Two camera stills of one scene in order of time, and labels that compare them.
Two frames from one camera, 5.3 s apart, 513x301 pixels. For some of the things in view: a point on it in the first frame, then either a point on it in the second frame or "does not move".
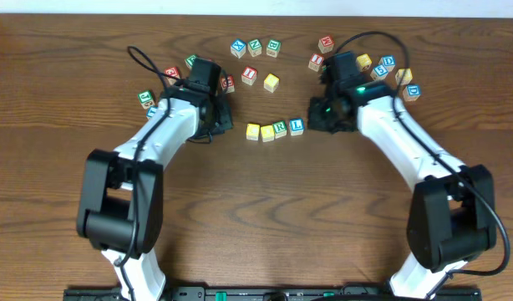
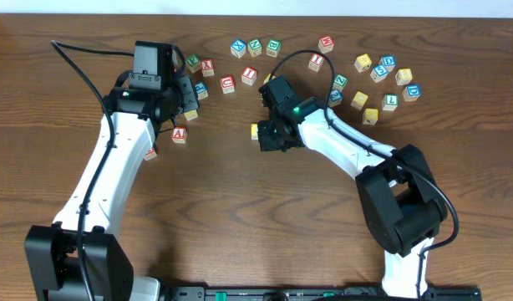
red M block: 326,43 does not move
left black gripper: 222,113 → 189,94
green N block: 255,47 does not move
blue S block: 378,73 does not move
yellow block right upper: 363,62 does not move
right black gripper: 327,119 → 266,136
